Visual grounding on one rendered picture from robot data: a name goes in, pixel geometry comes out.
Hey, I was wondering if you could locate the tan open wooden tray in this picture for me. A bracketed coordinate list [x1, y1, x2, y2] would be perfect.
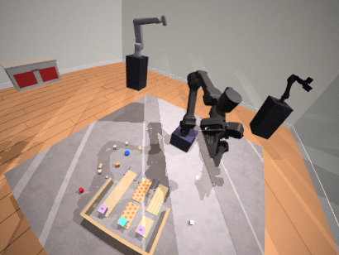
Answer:
[79, 177, 170, 255]

